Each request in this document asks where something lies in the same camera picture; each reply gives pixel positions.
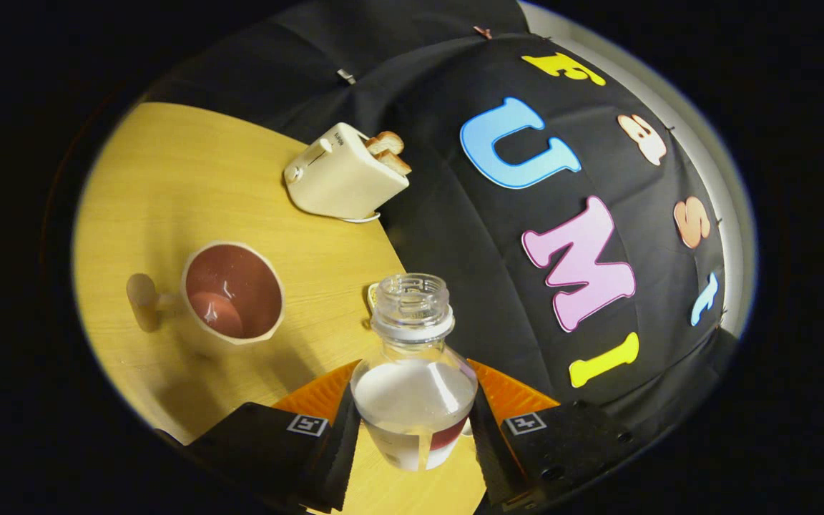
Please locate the cream toaster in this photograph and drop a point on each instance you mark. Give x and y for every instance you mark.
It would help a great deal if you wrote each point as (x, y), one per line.
(340, 182)

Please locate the clear plastic juice bottle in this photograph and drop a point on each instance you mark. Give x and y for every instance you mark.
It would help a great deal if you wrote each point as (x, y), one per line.
(412, 400)

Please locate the red clip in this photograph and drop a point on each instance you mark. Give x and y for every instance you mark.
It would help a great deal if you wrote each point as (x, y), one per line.
(483, 32)

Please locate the wooden table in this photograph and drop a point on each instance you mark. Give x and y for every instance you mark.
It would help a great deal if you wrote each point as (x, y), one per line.
(169, 186)

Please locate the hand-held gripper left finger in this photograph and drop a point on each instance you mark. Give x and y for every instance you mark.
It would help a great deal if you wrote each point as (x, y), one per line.
(340, 458)

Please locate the black backdrop cloth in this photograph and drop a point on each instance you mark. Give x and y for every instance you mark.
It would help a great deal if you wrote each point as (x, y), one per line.
(455, 236)

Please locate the white divided bean dish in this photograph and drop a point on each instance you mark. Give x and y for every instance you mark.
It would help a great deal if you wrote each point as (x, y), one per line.
(373, 295)

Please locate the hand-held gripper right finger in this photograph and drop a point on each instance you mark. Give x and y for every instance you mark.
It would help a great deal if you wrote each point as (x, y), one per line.
(487, 458)

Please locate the silver clip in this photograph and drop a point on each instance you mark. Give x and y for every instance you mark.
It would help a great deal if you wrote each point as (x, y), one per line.
(346, 76)

